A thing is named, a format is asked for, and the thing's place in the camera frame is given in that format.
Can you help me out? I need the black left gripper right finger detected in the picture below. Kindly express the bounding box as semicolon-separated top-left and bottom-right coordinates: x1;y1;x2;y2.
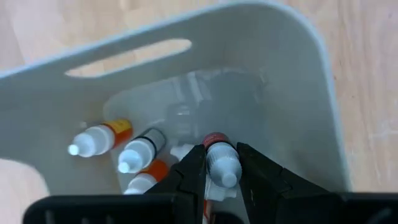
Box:
236;142;398;224

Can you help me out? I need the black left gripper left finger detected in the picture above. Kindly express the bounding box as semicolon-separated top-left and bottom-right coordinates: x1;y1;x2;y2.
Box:
23;144;206;224

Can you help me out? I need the small white-capped coloring bottle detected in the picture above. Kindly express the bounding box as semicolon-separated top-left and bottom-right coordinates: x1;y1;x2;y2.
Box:
205;183;238;202
201;132;243;189
123;159;170;195

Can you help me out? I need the small purple-label coloring bottle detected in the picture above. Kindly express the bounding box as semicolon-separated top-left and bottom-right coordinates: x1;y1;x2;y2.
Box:
117;127;167;174

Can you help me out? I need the small orange coloring bottle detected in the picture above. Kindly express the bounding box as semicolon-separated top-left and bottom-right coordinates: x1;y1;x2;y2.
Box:
67;118;134;158

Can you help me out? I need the white plastic storage bin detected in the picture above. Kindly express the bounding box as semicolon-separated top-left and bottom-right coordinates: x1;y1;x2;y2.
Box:
0;0;354;224

